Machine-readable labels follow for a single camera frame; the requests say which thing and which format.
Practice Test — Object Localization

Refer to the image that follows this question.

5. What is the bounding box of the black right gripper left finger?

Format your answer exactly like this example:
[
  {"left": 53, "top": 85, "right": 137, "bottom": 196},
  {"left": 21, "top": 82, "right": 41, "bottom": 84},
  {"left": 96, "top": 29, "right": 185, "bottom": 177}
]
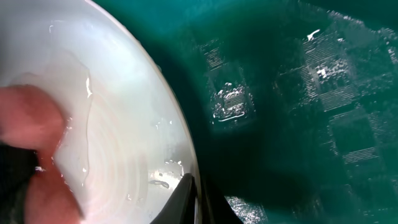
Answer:
[{"left": 150, "top": 173, "right": 196, "bottom": 224}]

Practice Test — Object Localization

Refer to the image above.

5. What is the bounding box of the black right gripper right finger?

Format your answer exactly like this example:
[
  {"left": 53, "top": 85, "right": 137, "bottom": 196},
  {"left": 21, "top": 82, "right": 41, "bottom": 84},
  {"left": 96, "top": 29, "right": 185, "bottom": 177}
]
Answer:
[{"left": 201, "top": 180, "right": 243, "bottom": 224}]

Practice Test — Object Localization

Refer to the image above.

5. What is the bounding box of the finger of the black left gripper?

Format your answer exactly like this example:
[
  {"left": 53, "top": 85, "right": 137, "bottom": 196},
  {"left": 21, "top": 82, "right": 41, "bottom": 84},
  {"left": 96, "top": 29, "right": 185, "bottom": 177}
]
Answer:
[{"left": 0, "top": 143, "right": 38, "bottom": 224}]

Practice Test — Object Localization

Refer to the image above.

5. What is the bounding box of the black and orange sponge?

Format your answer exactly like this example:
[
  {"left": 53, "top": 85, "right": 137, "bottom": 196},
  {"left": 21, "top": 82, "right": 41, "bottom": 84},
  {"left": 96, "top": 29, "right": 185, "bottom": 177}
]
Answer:
[{"left": 1, "top": 85, "right": 80, "bottom": 224}]

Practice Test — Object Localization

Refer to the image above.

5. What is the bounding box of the light blue plate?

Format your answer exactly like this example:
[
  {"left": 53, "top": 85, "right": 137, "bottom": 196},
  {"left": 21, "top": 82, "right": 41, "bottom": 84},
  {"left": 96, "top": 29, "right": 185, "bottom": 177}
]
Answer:
[{"left": 1, "top": 0, "right": 200, "bottom": 223}]

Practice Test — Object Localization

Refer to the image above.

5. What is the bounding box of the teal plastic tray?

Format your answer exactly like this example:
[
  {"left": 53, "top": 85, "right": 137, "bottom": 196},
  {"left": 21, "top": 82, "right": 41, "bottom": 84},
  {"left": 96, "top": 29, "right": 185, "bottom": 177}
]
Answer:
[{"left": 99, "top": 0, "right": 397, "bottom": 223}]

